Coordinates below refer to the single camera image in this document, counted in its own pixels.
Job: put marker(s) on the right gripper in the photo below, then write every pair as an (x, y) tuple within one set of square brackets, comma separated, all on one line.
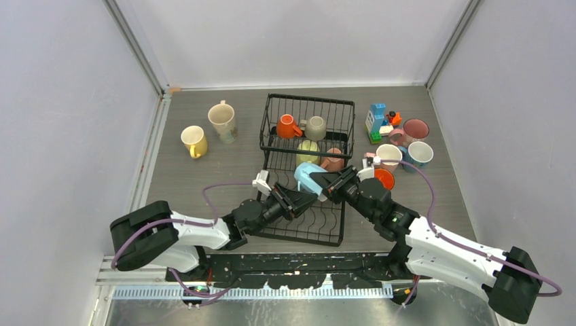
[(333, 190)]

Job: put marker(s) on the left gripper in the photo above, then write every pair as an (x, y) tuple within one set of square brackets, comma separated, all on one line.
[(291, 202)]

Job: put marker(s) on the light blue mug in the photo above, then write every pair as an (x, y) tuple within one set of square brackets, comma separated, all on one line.
[(305, 183)]

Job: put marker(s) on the orange mug front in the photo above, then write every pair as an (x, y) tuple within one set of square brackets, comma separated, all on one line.
[(385, 177)]

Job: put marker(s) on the orange mug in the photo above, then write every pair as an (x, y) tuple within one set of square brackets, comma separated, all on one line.
[(385, 177), (287, 128)]

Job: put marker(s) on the pink faceted mug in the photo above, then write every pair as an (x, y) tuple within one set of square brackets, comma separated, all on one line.
[(386, 157)]

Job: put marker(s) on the blue mug front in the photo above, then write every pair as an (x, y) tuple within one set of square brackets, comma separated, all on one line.
[(417, 153)]

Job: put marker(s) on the pink round mug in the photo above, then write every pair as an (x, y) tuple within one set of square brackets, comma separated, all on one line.
[(412, 130)]

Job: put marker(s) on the cream floral tall mug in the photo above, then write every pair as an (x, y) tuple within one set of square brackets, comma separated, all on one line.
[(223, 119)]

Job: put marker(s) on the yellow mug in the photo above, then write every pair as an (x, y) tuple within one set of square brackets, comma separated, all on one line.
[(194, 139)]

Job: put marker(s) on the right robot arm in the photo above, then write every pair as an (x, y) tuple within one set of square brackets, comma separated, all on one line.
[(506, 280)]

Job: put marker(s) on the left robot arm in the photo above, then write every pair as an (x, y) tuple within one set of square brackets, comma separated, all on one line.
[(156, 234)]

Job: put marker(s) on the salmon pink mug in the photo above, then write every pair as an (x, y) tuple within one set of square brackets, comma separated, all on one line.
[(330, 163)]

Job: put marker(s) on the light green mug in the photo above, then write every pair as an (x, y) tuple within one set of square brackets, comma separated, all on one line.
[(310, 150)]

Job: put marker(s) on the grey mug on shelf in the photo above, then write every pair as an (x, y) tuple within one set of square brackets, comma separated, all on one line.
[(314, 128)]

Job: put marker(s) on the orange mug on shelf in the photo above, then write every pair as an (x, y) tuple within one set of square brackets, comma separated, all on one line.
[(287, 128)]

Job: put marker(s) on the toy block building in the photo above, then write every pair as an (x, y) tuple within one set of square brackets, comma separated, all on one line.
[(379, 123)]

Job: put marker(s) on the toy figure orange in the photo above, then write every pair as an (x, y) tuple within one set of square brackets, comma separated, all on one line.
[(394, 119)]

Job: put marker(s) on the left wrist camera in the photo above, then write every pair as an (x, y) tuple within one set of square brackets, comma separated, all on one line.
[(261, 182)]

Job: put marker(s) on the black wire dish rack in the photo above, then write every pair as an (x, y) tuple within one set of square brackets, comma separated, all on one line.
[(291, 161)]

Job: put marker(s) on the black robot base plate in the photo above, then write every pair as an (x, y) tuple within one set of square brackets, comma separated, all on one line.
[(296, 270)]

